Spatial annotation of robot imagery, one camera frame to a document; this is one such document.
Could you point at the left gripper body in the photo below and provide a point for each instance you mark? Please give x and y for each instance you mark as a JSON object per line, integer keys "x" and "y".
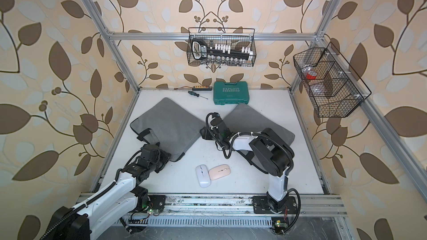
{"x": 161, "y": 160}

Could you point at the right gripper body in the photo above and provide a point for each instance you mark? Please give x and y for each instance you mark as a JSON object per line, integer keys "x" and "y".
{"x": 210, "y": 135}

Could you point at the white computer mouse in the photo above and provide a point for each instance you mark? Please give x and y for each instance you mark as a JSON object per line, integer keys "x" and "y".
{"x": 203, "y": 177}

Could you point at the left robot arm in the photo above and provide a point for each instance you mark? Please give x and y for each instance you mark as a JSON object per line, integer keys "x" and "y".
{"x": 88, "y": 219}

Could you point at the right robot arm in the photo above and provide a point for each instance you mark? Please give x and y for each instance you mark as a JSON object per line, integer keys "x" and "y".
{"x": 265, "y": 150}

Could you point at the pink computer mouse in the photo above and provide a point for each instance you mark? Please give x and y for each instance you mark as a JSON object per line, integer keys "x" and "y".
{"x": 219, "y": 172}

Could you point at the green tool case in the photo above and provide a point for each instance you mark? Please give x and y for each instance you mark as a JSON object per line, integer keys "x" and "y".
{"x": 230, "y": 93}

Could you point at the black screwdriver bit holder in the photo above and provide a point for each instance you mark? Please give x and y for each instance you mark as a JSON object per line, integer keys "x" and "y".
{"x": 201, "y": 88}

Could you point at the green black screwdriver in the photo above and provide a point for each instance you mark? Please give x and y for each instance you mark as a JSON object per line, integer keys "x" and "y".
{"x": 193, "y": 93}

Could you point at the red item in basket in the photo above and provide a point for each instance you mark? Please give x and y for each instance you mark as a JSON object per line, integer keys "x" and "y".
{"x": 310, "y": 75}

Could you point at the small circuit board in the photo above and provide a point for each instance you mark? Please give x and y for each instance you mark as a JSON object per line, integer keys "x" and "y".
{"x": 279, "y": 226}

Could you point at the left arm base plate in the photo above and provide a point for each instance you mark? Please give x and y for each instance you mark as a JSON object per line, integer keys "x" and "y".
{"x": 155, "y": 204}

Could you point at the black socket rail set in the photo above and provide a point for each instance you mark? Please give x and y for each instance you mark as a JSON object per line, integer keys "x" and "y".
{"x": 208, "y": 50}

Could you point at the back wire basket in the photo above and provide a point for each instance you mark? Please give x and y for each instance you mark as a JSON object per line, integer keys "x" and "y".
{"x": 222, "y": 34}

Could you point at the wire basket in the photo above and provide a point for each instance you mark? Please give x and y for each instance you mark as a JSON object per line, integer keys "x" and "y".
{"x": 339, "y": 88}
{"x": 222, "y": 34}

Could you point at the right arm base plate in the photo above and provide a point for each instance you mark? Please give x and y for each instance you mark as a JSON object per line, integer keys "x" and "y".
{"x": 267, "y": 205}

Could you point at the white slotted cable duct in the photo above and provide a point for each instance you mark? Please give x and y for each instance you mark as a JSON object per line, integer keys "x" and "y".
{"x": 199, "y": 221}

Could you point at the right wire basket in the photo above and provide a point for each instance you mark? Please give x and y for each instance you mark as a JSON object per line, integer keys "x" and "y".
{"x": 339, "y": 88}

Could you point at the aluminium frame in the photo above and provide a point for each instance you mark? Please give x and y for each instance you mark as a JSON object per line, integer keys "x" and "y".
{"x": 375, "y": 158}

